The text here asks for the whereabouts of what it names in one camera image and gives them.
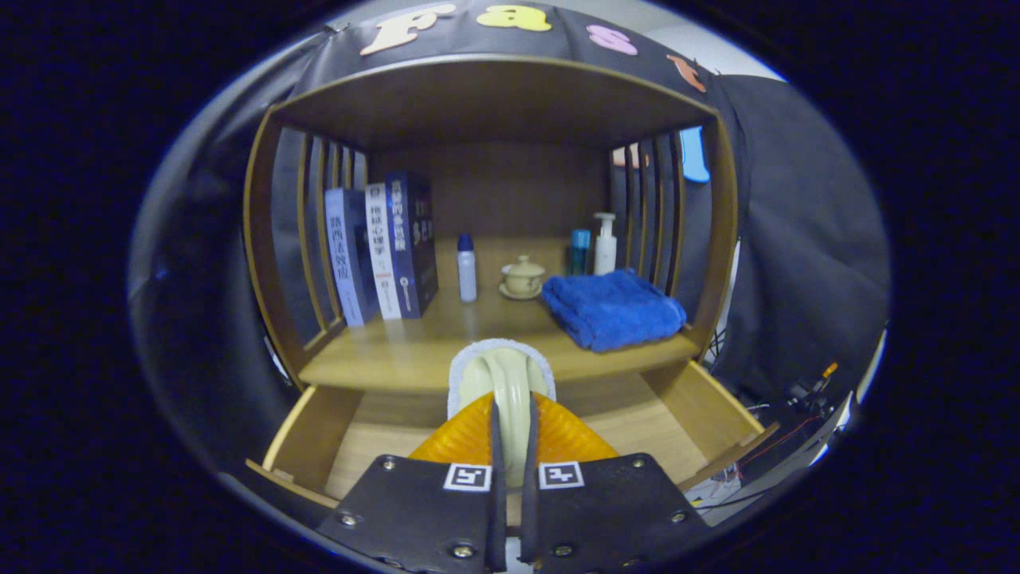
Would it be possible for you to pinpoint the dark blue book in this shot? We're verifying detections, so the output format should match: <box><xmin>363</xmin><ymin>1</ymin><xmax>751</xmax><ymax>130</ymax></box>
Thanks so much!
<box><xmin>386</xmin><ymin>171</ymin><xmax>440</xmax><ymax>320</ymax></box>

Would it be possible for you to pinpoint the black equipment with orange tip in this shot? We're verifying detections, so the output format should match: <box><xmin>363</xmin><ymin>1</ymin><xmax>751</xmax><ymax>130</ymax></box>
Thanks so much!
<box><xmin>785</xmin><ymin>363</ymin><xmax>857</xmax><ymax>479</ymax></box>

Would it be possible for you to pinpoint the wooden drawer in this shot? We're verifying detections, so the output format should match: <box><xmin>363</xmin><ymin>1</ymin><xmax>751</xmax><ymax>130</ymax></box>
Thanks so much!
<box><xmin>245</xmin><ymin>360</ymin><xmax>782</xmax><ymax>511</ymax></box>

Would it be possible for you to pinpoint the white bottle with blue cap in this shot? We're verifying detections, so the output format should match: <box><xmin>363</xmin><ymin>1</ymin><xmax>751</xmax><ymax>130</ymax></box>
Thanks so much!
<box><xmin>457</xmin><ymin>234</ymin><xmax>478</xmax><ymax>303</ymax></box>

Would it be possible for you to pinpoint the folded blue towel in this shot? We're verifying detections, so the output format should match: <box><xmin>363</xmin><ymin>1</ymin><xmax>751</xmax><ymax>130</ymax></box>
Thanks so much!
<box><xmin>541</xmin><ymin>269</ymin><xmax>688</xmax><ymax>353</ymax></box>

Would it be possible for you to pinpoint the black backdrop cloth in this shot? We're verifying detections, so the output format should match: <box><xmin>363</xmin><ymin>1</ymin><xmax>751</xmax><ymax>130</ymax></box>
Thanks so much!
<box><xmin>127</xmin><ymin>0</ymin><xmax>892</xmax><ymax>495</ymax></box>

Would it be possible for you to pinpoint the beige lidded tea cup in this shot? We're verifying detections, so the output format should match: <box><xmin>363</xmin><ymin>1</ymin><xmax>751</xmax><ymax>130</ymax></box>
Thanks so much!
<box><xmin>500</xmin><ymin>255</ymin><xmax>547</xmax><ymax>301</ymax></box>

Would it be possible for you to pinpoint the wooden cabinet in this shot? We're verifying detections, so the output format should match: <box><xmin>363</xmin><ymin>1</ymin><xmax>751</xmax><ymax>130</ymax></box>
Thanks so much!
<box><xmin>243</xmin><ymin>54</ymin><xmax>782</xmax><ymax>511</ymax></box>

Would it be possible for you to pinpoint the cream sponge brush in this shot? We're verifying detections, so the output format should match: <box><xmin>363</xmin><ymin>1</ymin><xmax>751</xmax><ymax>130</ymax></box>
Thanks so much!
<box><xmin>447</xmin><ymin>338</ymin><xmax>557</xmax><ymax>489</ymax></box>

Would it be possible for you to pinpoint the white book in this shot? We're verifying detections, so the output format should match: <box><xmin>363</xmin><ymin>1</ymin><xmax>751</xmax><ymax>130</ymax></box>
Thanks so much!
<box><xmin>365</xmin><ymin>183</ymin><xmax>403</xmax><ymax>321</ymax></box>

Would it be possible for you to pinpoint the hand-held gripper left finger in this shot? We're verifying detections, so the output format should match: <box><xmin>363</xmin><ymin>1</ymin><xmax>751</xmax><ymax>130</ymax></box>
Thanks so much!
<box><xmin>317</xmin><ymin>391</ymin><xmax>508</xmax><ymax>573</ymax></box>

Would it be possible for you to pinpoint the white pump bottle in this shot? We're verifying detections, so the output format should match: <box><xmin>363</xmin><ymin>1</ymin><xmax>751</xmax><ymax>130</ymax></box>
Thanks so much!
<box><xmin>593</xmin><ymin>212</ymin><xmax>618</xmax><ymax>276</ymax></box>

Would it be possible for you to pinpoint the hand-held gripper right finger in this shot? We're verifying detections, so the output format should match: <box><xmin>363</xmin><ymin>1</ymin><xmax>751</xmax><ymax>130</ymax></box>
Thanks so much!
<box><xmin>520</xmin><ymin>391</ymin><xmax>712</xmax><ymax>573</ymax></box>

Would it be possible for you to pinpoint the light blue book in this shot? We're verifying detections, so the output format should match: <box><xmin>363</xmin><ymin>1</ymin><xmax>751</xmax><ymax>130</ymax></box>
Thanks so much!
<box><xmin>324</xmin><ymin>187</ymin><xmax>381</xmax><ymax>328</ymax></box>

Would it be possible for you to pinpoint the wooden countertop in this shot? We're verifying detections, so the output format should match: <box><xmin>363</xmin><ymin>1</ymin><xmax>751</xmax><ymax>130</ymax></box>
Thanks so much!
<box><xmin>299</xmin><ymin>235</ymin><xmax>702</xmax><ymax>393</ymax></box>

